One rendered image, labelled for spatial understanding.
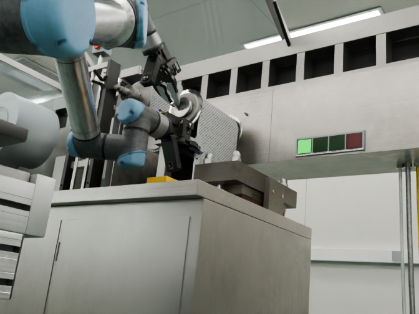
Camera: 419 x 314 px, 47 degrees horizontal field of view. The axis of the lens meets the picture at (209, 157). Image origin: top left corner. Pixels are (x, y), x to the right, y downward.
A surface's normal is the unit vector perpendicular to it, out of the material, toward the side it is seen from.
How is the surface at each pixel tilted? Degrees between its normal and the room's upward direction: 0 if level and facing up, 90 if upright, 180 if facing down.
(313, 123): 90
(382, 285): 90
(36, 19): 130
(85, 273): 90
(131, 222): 90
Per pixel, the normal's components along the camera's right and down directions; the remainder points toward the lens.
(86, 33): 0.97, 0.11
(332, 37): -0.58, -0.29
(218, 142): 0.81, -0.09
